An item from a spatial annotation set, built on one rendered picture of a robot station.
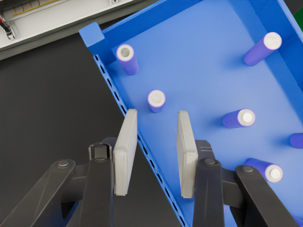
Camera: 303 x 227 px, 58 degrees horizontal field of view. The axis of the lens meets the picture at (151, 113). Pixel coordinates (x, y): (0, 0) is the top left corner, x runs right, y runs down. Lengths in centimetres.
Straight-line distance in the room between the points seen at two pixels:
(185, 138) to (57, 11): 63
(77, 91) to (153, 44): 54
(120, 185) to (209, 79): 21
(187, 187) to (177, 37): 22
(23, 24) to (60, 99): 24
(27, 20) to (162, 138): 54
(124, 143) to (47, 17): 63
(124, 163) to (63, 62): 75
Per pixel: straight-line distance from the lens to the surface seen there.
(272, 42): 30
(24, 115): 91
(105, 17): 87
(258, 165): 30
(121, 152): 15
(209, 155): 17
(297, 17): 57
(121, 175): 16
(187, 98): 33
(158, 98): 26
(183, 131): 18
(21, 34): 78
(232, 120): 29
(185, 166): 16
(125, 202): 84
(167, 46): 34
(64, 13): 76
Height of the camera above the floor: 81
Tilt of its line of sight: 85 degrees down
